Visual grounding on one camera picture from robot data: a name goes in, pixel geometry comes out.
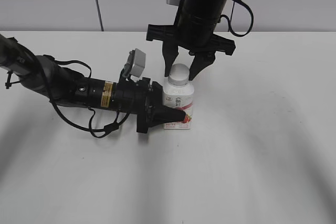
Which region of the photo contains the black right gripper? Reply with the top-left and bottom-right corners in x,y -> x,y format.
146,25 -> 235,80

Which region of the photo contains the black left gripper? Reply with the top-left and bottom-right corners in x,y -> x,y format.
114,77 -> 186,133

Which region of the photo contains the white ribbed bottle cap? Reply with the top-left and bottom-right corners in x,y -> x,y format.
168,63 -> 190,87

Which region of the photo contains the white yili changqing yogurt bottle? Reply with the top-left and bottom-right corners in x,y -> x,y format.
163,78 -> 194,130

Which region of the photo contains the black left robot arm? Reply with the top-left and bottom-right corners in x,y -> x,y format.
1,36 -> 186,138

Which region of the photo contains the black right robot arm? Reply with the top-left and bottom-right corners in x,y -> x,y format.
146,0 -> 254,81

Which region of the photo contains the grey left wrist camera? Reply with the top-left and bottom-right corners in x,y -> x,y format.
122,48 -> 146,78

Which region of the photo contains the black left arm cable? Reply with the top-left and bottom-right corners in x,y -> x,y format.
4,37 -> 131,138

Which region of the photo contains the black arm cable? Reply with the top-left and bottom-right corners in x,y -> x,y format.
219,0 -> 254,37
4,37 -> 131,138

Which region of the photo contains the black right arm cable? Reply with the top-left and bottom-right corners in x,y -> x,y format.
219,0 -> 254,37

